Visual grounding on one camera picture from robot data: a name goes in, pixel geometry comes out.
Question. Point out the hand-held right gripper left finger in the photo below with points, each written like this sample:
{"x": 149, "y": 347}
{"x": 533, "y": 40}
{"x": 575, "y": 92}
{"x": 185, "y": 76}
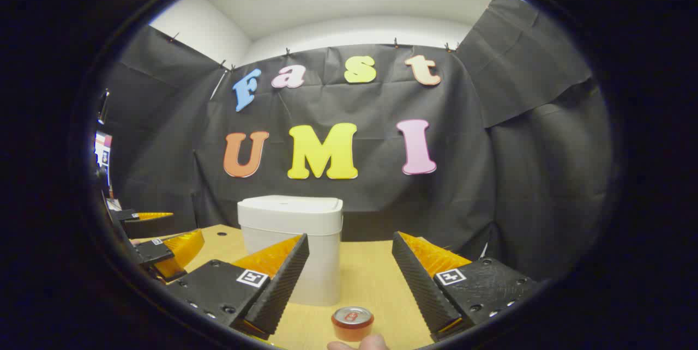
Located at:
{"x": 283, "y": 284}

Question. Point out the computer monitor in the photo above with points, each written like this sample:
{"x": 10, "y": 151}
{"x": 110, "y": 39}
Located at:
{"x": 103, "y": 148}

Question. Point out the black backdrop cloth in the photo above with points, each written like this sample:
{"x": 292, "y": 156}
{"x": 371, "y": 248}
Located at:
{"x": 491, "y": 175}

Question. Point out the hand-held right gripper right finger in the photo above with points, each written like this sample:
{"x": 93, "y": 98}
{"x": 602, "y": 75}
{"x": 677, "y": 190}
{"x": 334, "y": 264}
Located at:
{"x": 420, "y": 290}

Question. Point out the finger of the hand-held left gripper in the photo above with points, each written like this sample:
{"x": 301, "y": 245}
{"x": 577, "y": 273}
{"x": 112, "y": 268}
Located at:
{"x": 155, "y": 252}
{"x": 150, "y": 226}

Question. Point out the white desktop garbage bin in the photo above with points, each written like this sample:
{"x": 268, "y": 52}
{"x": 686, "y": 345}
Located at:
{"x": 322, "y": 263}

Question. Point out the red pop can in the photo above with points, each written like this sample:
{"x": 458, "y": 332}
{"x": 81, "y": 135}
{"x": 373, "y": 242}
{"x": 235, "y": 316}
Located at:
{"x": 352, "y": 324}

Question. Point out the wooden desktop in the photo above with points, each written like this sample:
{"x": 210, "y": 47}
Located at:
{"x": 360, "y": 279}

